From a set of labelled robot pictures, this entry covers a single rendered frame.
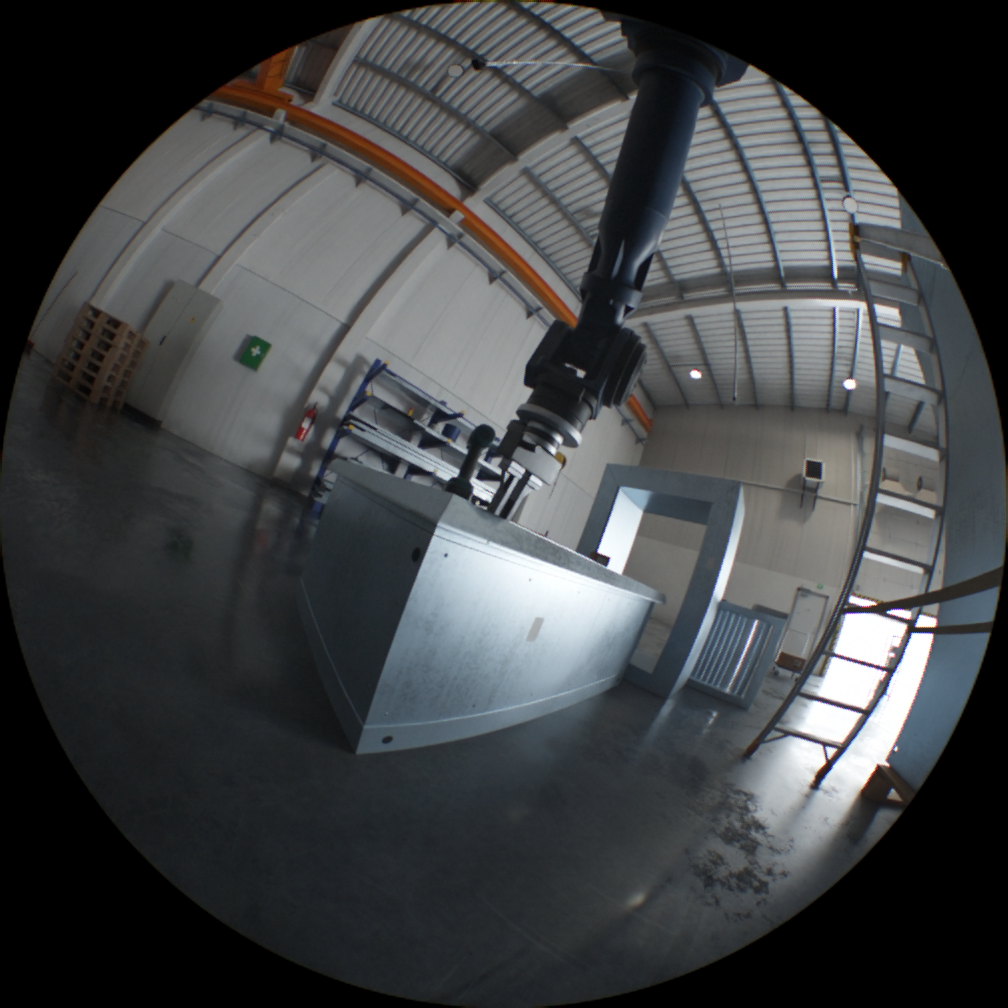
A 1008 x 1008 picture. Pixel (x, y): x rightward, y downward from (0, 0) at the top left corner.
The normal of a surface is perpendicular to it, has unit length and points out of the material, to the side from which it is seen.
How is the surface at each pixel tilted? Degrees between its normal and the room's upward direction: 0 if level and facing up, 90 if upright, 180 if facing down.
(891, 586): 90
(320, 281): 90
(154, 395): 90
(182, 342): 90
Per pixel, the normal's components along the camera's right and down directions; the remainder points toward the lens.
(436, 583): 0.67, 0.19
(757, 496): -0.68, -0.36
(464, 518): 0.76, -0.18
